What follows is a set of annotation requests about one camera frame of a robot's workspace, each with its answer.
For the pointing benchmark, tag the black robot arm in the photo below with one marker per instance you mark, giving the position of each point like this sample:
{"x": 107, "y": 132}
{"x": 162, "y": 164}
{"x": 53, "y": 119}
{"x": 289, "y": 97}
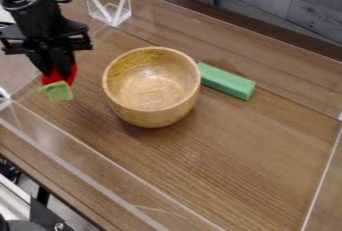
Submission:
{"x": 45, "y": 36}

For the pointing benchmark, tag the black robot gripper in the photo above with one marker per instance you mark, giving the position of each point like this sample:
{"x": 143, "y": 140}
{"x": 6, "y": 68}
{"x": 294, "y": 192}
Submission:
{"x": 42, "y": 29}

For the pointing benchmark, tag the red felt strawberry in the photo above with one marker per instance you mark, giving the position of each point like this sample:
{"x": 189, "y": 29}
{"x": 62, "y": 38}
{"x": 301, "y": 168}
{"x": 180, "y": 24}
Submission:
{"x": 57, "y": 87}

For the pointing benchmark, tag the green rectangular block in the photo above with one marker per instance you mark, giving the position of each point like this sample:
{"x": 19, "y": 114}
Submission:
{"x": 226, "y": 82}

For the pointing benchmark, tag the light wooden bowl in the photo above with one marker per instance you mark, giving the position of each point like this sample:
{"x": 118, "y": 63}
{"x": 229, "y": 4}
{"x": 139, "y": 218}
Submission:
{"x": 153, "y": 85}

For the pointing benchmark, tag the black clamp under table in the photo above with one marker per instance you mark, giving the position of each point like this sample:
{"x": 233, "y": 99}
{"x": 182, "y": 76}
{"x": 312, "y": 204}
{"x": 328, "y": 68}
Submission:
{"x": 31, "y": 217}

